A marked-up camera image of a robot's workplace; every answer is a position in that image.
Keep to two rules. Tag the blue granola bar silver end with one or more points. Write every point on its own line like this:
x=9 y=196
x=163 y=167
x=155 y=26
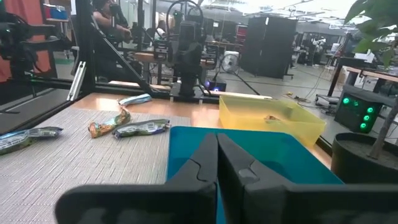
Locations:
x=28 y=140

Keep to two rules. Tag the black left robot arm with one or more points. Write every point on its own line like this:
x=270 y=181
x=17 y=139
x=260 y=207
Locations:
x=188 y=84

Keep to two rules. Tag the wooden top desk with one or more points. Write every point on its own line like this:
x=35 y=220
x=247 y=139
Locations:
x=373 y=74

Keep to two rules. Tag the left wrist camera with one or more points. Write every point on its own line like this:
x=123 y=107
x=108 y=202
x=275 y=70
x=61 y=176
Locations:
x=188 y=31

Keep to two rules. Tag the person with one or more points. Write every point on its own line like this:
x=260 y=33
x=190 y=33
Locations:
x=109 y=28

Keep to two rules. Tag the black device blue light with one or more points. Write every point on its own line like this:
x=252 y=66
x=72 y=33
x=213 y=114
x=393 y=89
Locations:
x=216 y=85

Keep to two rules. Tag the black plant pot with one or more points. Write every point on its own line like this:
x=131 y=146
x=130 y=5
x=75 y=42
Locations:
x=357 y=161

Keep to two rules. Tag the blue orange granola bar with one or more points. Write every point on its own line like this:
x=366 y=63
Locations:
x=107 y=126

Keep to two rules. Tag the yellow translucent plastic bin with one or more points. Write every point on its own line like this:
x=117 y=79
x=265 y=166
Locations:
x=248 y=121

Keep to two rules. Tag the white floor fan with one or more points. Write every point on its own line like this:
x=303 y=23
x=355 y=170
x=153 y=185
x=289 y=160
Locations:
x=230 y=62

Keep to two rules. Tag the green leafy artificial plant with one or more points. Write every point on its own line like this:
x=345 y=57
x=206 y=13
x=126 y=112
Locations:
x=373 y=18

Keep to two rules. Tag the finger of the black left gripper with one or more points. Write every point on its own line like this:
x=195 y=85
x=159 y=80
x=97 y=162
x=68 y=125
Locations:
x=161 y=49
x=211 y=53

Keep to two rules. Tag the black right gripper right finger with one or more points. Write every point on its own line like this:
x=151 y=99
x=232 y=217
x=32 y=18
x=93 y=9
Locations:
x=295 y=205

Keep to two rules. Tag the silver frame bracket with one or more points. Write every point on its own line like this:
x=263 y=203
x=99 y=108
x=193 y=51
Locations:
x=76 y=81

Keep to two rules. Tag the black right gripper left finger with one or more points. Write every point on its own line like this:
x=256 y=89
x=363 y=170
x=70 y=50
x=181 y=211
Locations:
x=155 y=205

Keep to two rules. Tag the blue plastic bin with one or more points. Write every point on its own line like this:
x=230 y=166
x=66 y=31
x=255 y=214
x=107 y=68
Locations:
x=280 y=155

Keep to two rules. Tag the black cabinet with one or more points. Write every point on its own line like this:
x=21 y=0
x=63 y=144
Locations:
x=269 y=46

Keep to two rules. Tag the grey woven table mat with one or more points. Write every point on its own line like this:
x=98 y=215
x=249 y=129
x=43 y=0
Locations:
x=77 y=171

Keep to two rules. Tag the black box green lights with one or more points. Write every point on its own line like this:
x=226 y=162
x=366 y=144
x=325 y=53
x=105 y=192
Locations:
x=357 y=113

